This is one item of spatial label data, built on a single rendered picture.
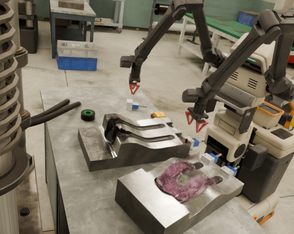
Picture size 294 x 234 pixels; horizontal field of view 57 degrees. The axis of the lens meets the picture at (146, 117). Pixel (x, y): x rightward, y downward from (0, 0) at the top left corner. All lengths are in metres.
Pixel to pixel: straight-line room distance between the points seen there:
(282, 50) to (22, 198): 1.15
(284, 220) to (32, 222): 2.04
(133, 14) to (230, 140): 6.61
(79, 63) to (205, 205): 3.74
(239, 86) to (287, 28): 0.59
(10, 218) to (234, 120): 1.49
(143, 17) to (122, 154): 7.03
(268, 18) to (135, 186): 0.76
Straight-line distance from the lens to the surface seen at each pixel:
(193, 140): 1.46
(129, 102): 1.71
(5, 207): 0.34
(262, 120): 1.94
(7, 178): 0.30
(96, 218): 1.05
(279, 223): 2.58
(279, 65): 1.31
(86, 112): 1.60
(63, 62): 4.49
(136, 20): 8.04
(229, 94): 1.64
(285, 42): 1.21
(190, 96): 1.30
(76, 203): 1.10
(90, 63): 4.54
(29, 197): 1.15
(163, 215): 0.95
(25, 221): 1.08
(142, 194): 1.00
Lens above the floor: 1.60
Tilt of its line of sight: 28 degrees down
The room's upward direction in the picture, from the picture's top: 11 degrees clockwise
